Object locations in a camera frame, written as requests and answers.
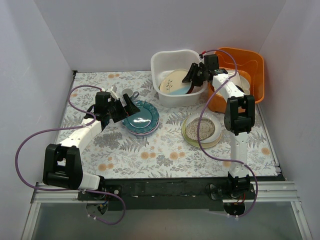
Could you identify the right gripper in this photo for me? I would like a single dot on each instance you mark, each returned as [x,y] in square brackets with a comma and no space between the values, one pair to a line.
[197,74]

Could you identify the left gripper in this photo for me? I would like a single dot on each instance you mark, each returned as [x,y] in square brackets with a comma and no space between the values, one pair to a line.
[120,109]

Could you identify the cream and blue plate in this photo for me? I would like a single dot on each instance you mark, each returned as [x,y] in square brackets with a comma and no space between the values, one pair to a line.
[173,85]

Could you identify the teal embossed plate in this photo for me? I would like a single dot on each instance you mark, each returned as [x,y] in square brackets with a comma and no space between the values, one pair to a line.
[143,121]

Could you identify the red-brown plate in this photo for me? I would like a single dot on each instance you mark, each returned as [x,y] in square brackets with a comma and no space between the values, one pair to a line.
[191,89]

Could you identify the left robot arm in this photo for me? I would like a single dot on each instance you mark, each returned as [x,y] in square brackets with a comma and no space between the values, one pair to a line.
[62,161]

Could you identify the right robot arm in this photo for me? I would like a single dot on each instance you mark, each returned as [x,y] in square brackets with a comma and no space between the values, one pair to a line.
[239,118]

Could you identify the white plastic bin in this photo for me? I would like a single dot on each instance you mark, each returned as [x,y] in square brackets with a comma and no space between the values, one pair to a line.
[164,63]

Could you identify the orange plastic bin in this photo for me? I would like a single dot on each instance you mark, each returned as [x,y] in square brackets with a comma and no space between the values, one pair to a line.
[250,65]

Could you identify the grey-blue mug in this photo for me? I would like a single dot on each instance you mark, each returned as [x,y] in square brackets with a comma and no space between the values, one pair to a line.
[131,94]

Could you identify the white round dish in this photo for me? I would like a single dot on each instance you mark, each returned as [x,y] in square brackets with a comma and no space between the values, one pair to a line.
[243,84]

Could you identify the speckled grey plate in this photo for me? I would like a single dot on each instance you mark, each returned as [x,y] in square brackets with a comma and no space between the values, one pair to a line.
[206,129]

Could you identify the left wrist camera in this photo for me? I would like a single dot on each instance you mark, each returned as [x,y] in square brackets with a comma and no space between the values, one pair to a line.
[113,92]

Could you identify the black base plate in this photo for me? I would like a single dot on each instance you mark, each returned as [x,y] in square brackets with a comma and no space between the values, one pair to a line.
[170,193]

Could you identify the aluminium rail frame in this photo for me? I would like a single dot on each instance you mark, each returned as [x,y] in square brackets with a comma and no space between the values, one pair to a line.
[268,191]

